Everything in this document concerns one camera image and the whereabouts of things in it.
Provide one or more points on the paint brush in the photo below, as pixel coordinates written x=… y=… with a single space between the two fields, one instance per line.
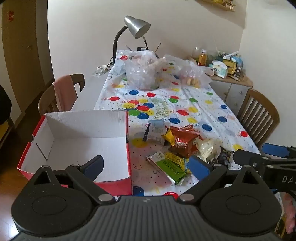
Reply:
x=158 y=47
x=145 y=42

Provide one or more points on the wooden wall shelf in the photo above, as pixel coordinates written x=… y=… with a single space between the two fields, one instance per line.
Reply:
x=222 y=5

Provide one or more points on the wooden chair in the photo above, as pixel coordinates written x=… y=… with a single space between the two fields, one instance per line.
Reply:
x=261 y=111
x=77 y=78

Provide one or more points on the large clear plastic bag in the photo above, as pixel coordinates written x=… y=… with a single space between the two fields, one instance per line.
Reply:
x=141 y=71

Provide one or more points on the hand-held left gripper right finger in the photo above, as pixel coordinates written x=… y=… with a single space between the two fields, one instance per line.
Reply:
x=197 y=168

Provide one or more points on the clear plastic bag of biscuits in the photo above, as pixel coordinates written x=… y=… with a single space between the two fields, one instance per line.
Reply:
x=192 y=74

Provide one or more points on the yellow green snack bar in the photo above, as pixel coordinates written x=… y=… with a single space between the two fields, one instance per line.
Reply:
x=178 y=160

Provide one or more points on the pink towel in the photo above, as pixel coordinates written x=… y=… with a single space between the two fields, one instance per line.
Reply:
x=64 y=92

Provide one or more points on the person's right hand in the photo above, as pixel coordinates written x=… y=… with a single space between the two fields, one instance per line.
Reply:
x=289 y=213

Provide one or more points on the white tube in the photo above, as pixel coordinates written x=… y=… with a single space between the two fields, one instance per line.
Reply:
x=231 y=55

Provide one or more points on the amber liquid bottle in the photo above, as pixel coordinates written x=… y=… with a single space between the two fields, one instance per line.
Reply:
x=202 y=59

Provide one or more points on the silver desk lamp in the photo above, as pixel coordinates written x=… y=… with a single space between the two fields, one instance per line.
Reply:
x=136 y=26

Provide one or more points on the wooden door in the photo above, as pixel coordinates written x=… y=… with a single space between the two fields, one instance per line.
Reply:
x=23 y=58

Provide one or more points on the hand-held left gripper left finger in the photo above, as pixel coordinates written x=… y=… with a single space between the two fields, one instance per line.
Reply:
x=94 y=166

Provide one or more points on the red door sticker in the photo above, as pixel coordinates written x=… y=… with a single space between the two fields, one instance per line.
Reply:
x=10 y=14

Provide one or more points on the red snack packet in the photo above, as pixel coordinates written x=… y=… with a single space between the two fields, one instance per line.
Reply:
x=183 y=144

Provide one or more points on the wooden cabinet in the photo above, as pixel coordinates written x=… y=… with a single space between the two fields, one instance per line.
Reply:
x=231 y=92

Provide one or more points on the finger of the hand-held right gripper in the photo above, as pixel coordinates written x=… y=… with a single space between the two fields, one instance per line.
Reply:
x=275 y=150
x=245 y=157

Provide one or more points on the red cardboard box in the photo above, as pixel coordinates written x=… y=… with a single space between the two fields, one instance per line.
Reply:
x=81 y=148

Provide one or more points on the balloon printed tablecloth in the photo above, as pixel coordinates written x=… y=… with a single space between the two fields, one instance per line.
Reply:
x=196 y=104

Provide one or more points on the light blue snack packet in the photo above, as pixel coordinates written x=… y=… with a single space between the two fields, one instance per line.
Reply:
x=156 y=129

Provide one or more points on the tissue pack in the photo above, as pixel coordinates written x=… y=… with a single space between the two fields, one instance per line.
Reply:
x=218 y=68

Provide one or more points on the yellow tin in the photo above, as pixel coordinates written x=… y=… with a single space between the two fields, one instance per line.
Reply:
x=232 y=67

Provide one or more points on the glass jar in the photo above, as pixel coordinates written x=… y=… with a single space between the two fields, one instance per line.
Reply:
x=196 y=54

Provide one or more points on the cream snack packet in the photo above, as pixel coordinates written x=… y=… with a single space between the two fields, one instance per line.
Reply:
x=207 y=149

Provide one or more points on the yellow snack packet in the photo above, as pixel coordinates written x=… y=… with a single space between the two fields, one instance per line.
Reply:
x=168 y=138

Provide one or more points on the brown snack packet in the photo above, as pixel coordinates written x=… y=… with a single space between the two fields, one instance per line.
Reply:
x=185 y=133

